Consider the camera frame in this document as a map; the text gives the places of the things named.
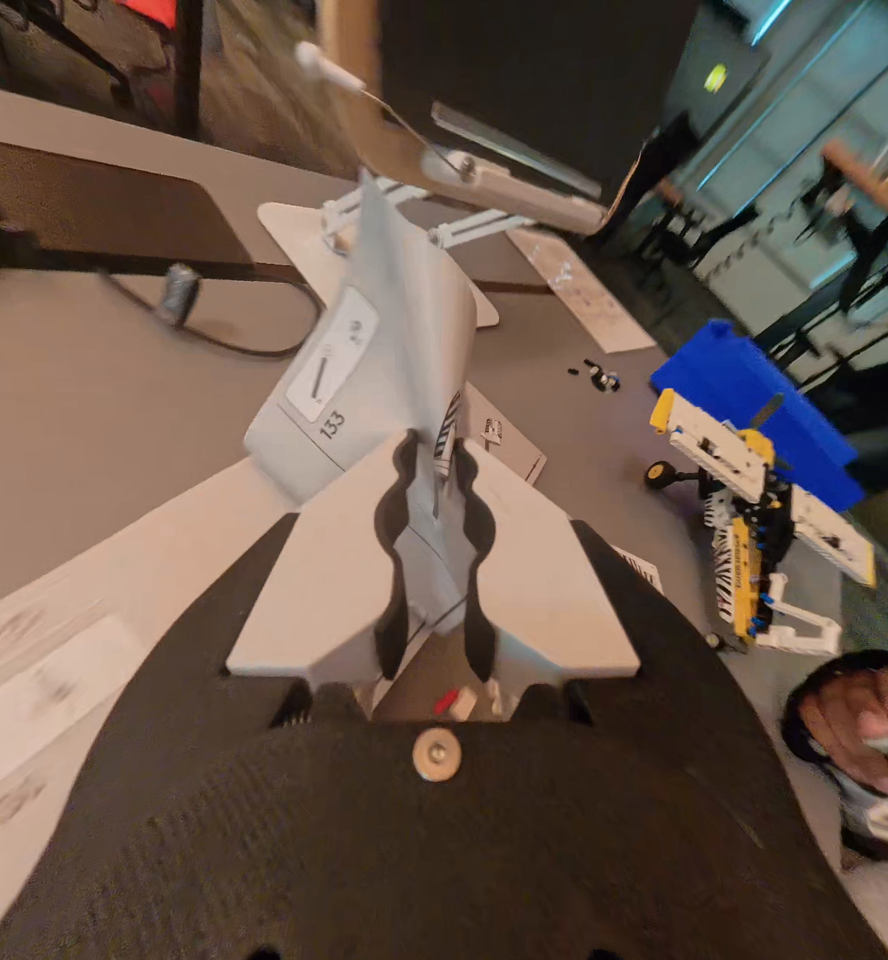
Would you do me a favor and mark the printed paper sheet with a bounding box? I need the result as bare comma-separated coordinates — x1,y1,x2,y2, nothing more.
507,228,657,354

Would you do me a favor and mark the lego instruction booklet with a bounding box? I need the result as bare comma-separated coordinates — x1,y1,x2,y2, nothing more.
0,168,550,826

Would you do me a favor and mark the zebra sticker sheet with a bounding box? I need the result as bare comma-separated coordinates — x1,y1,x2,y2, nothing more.
610,546,666,595

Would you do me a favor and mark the lego airplane model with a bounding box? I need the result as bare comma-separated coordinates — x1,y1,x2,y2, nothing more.
645,386,879,657

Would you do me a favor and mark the black cable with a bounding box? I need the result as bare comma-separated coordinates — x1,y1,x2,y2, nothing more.
102,266,325,360

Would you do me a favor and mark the large black monitor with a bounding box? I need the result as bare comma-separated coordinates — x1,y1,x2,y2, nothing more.
316,0,704,234

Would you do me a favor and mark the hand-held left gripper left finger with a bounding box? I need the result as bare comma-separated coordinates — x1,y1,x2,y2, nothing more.
223,431,420,687

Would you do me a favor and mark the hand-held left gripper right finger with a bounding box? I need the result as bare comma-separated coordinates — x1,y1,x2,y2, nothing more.
455,438,644,705

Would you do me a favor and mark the white lego piece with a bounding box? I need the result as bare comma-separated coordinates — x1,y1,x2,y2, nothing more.
432,686,481,721

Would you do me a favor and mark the black standing desk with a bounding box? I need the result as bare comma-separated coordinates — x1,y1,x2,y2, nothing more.
751,135,888,361

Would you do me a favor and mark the person's right hand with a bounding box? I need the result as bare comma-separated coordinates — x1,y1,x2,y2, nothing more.
798,666,888,798

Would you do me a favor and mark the blue plastic bin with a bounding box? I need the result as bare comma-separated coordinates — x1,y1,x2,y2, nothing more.
650,318,865,511

